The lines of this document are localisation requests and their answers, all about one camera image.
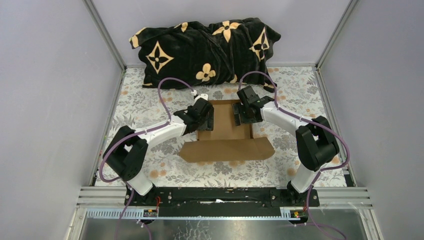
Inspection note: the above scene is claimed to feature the brown cardboard box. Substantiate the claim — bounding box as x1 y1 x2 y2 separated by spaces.
179 100 275 163

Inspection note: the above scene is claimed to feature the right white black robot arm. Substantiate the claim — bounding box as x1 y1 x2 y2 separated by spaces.
233 86 340 206

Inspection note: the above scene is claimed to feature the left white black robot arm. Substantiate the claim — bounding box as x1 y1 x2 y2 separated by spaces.
102 97 214 206

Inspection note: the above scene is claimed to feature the floral patterned table mat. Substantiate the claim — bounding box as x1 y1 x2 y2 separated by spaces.
105 66 326 187

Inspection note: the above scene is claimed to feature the black blanket with tan flowers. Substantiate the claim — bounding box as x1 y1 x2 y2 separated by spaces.
129 18 281 93

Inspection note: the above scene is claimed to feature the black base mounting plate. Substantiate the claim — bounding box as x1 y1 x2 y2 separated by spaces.
124 187 320 218

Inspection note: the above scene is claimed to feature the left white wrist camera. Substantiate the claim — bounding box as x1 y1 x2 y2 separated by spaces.
194 93 209 102

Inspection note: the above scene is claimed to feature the aluminium frame rail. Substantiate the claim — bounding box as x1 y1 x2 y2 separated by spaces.
77 186 373 221

